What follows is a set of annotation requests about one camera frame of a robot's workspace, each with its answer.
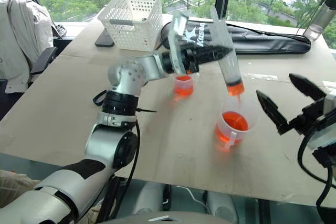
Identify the black office chair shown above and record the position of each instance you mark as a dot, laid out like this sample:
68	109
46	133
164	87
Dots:
43	60

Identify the beige jacket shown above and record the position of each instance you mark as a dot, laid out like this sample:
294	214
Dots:
21	40

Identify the white tape strip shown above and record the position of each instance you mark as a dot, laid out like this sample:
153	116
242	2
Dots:
260	76

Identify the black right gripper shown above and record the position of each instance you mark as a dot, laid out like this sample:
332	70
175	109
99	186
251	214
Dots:
305	119

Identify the grey rounded robot torso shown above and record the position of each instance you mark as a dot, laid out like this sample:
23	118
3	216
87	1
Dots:
160	218

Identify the clear water bottle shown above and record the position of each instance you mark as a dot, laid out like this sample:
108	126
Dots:
319	18

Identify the beige cloth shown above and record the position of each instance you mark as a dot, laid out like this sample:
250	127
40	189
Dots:
14	183

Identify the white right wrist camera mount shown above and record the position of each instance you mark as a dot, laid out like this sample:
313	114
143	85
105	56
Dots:
324	133

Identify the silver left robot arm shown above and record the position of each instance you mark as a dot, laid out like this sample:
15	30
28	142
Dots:
123	77

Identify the white perforated plastic basket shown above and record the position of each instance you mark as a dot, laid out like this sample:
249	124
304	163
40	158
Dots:
134	19

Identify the small clear cup red liquid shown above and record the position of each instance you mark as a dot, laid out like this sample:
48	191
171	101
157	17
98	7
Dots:
184	86

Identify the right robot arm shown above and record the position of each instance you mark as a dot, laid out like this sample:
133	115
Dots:
325	157

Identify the clear plastic syringe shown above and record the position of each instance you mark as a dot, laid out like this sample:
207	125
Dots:
231	69

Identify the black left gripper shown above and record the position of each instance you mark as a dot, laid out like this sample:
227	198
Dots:
192	60

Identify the black smartphone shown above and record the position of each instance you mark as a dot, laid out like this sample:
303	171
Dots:
103	41

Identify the black Kason racket bag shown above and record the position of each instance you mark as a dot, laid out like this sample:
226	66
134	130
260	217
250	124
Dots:
262	39

